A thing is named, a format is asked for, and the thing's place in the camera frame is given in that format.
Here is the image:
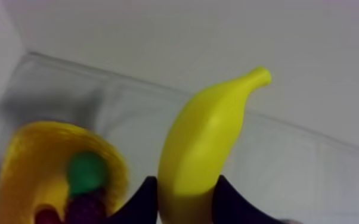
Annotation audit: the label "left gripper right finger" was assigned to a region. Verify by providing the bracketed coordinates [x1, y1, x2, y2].
[211, 175, 288, 224]

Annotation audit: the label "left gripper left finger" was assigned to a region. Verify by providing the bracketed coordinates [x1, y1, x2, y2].
[106, 176, 159, 224]

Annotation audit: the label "yellow toy banana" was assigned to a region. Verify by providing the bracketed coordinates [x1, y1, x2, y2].
[157, 66, 273, 224]

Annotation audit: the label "yellow plastic basket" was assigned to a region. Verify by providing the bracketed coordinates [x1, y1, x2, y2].
[0, 121, 129, 224]

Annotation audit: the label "purple toy grapes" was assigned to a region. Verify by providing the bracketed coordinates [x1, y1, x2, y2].
[64, 188, 107, 224]

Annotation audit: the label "green toy pear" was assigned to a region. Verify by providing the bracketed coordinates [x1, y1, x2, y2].
[66, 151, 109, 198]

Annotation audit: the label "small red fruit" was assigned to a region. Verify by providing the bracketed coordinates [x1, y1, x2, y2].
[34, 204, 62, 224]

